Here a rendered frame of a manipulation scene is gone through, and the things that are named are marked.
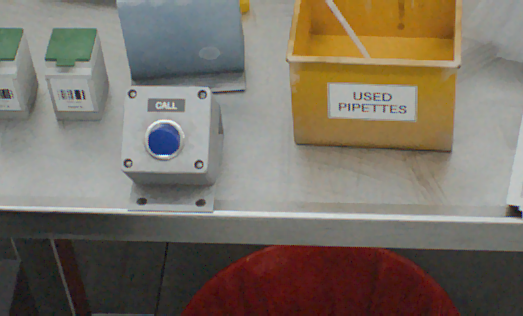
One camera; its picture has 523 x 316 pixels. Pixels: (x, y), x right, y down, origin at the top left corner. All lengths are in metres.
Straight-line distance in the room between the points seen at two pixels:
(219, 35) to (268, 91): 0.07
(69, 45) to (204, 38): 0.11
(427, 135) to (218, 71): 0.20
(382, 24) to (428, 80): 0.15
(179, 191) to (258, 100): 0.12
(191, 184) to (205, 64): 0.13
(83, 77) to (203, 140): 0.14
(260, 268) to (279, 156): 0.50
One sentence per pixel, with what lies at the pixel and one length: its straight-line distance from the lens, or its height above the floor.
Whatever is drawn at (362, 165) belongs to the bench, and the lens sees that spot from 1.03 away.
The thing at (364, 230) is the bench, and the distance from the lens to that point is 1.01.
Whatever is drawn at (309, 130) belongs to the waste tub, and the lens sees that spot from 1.03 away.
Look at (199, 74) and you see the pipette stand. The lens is 1.10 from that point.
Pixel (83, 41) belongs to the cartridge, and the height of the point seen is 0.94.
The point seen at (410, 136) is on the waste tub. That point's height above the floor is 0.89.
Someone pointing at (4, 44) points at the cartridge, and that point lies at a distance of 1.08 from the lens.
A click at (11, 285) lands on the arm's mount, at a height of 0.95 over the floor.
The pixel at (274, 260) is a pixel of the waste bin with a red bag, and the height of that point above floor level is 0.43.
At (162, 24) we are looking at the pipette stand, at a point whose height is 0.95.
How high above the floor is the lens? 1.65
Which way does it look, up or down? 47 degrees down
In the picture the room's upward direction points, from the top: 8 degrees counter-clockwise
